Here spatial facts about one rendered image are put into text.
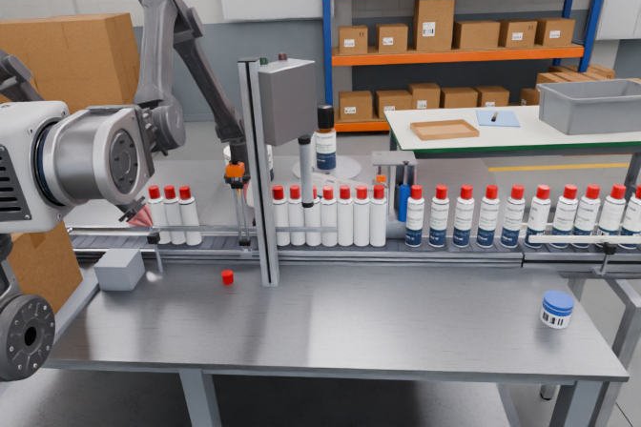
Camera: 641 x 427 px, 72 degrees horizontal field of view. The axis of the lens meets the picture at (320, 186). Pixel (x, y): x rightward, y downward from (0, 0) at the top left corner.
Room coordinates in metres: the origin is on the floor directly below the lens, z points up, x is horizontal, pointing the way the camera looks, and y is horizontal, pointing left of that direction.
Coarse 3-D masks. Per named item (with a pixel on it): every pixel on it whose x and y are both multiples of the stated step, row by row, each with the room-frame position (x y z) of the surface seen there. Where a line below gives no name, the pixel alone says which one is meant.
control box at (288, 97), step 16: (272, 64) 1.16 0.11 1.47; (288, 64) 1.15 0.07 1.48; (304, 64) 1.15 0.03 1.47; (272, 80) 1.06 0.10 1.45; (288, 80) 1.10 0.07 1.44; (304, 80) 1.15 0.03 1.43; (272, 96) 1.06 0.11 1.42; (288, 96) 1.10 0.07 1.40; (304, 96) 1.15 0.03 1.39; (272, 112) 1.06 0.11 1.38; (288, 112) 1.10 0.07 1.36; (304, 112) 1.14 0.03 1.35; (272, 128) 1.06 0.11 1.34; (288, 128) 1.09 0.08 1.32; (304, 128) 1.14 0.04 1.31; (272, 144) 1.06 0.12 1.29
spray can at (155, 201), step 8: (152, 192) 1.26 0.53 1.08; (152, 200) 1.26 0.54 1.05; (160, 200) 1.27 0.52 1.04; (152, 208) 1.26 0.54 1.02; (160, 208) 1.26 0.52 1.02; (152, 216) 1.26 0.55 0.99; (160, 216) 1.26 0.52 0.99; (160, 224) 1.25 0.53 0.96; (168, 232) 1.27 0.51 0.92; (160, 240) 1.25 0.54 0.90; (168, 240) 1.26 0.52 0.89
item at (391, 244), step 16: (80, 240) 1.30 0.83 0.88; (96, 240) 1.30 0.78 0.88; (112, 240) 1.30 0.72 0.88; (128, 240) 1.29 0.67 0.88; (144, 240) 1.29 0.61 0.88; (208, 240) 1.27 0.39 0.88; (224, 240) 1.27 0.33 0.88; (256, 240) 1.26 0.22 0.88; (400, 240) 1.23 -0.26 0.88; (448, 240) 1.21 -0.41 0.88; (496, 240) 1.20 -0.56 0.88
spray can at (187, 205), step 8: (184, 192) 1.25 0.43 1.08; (184, 200) 1.25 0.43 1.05; (192, 200) 1.26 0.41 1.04; (184, 208) 1.24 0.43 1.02; (192, 208) 1.25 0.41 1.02; (184, 216) 1.24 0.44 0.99; (192, 216) 1.24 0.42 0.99; (184, 224) 1.24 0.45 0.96; (192, 224) 1.24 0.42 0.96; (184, 232) 1.25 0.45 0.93; (192, 232) 1.24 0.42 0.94; (192, 240) 1.24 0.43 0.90; (200, 240) 1.26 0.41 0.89
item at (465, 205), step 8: (464, 192) 1.18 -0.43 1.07; (464, 200) 1.18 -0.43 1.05; (472, 200) 1.18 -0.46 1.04; (456, 208) 1.19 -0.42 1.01; (464, 208) 1.17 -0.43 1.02; (472, 208) 1.17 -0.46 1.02; (456, 216) 1.19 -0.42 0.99; (464, 216) 1.17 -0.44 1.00; (456, 224) 1.18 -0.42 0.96; (464, 224) 1.17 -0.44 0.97; (456, 232) 1.18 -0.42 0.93; (464, 232) 1.17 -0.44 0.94; (456, 240) 1.18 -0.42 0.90; (464, 240) 1.17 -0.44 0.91; (464, 248) 1.17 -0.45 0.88
